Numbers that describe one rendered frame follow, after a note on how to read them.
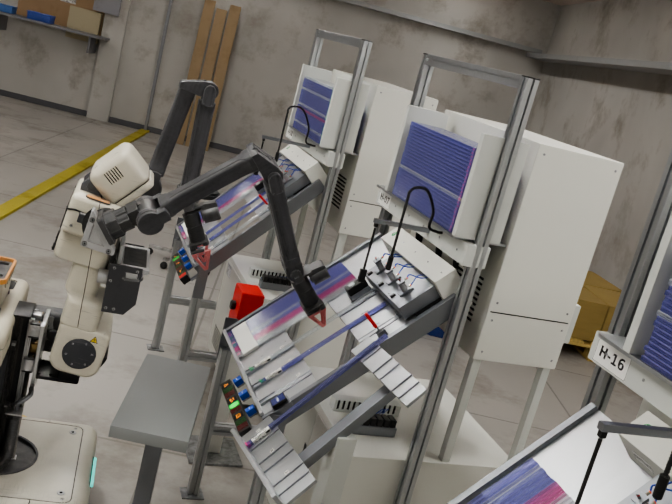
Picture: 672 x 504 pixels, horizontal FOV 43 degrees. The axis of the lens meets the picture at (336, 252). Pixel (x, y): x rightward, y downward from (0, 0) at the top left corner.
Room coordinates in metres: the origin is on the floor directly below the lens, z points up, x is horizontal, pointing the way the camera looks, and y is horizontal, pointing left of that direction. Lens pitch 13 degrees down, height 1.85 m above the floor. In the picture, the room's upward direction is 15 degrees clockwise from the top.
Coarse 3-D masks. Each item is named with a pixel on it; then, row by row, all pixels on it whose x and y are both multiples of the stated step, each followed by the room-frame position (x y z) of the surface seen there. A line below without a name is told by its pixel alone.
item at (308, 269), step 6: (306, 264) 2.72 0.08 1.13; (312, 264) 2.71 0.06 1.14; (318, 264) 2.71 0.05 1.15; (294, 270) 2.64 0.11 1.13; (306, 270) 2.70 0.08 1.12; (312, 270) 2.69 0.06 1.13; (318, 270) 2.70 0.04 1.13; (324, 270) 2.70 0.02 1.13; (294, 276) 2.64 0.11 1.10; (300, 276) 2.65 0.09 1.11; (306, 276) 2.68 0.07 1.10; (312, 276) 2.70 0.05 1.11; (318, 276) 2.70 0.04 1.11; (324, 276) 2.70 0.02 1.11; (294, 282) 2.65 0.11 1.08; (300, 282) 2.66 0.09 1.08; (318, 282) 2.71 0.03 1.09
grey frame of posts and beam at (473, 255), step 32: (416, 96) 3.21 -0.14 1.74; (512, 128) 2.52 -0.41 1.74; (512, 160) 2.53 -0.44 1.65; (416, 224) 2.86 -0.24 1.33; (480, 224) 2.54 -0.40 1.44; (480, 256) 2.53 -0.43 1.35; (448, 320) 2.55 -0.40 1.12; (224, 352) 3.03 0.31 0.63; (448, 352) 2.52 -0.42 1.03; (416, 448) 2.52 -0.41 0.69; (192, 480) 3.03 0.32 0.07; (256, 480) 2.34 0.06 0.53; (416, 480) 2.53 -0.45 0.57
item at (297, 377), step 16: (288, 336) 2.79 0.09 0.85; (256, 352) 2.78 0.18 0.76; (272, 352) 2.73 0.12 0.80; (288, 352) 2.69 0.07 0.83; (256, 368) 2.67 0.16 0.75; (272, 368) 2.64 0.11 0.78; (288, 368) 2.59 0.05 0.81; (304, 368) 2.55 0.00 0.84; (256, 384) 2.58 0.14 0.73; (272, 384) 2.55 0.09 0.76; (288, 384) 2.50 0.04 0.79; (304, 384) 2.47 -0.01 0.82
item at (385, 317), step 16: (352, 256) 3.14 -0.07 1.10; (384, 256) 3.03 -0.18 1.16; (352, 272) 3.02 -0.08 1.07; (336, 304) 2.85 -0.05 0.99; (368, 304) 2.76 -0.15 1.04; (352, 320) 2.70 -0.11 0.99; (368, 320) 2.66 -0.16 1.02; (384, 320) 2.62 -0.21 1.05; (400, 320) 2.58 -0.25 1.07; (368, 336) 2.57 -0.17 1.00
